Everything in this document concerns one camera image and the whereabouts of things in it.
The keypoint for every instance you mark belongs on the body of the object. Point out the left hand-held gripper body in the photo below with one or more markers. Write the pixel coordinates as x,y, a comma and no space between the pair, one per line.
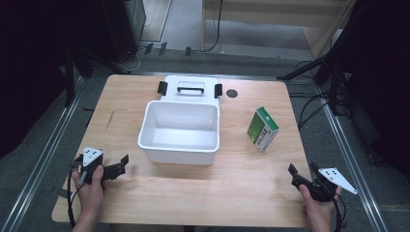
91,162

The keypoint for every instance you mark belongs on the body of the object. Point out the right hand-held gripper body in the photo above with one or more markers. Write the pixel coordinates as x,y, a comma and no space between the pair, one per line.
326,183

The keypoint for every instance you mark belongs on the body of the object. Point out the green and white carton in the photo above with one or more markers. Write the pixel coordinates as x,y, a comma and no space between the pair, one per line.
261,130

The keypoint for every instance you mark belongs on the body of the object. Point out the white plastic storage box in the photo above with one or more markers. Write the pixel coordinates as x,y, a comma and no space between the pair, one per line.
183,129

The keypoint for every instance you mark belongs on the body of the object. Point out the person's right hand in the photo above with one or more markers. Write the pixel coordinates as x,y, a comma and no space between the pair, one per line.
317,211

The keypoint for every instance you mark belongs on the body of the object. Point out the person's left hand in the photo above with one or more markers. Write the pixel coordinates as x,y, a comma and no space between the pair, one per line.
91,195

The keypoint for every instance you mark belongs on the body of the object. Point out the black tripod stand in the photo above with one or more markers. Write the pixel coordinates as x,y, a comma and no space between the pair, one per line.
325,69

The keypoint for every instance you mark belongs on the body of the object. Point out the dark round table grommet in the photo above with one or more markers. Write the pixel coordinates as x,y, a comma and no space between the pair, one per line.
231,93

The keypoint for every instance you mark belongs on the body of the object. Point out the black tape strip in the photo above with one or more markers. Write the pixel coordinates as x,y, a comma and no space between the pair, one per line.
188,51
162,48
148,48

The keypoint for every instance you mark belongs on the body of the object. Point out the black cabinet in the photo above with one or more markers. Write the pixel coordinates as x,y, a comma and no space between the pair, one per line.
121,29

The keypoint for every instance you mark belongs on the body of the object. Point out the metal floor rail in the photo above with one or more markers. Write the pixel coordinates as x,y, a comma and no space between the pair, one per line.
42,161
353,161

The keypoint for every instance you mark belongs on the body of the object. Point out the light wooden frame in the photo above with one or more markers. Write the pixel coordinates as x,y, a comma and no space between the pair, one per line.
257,14

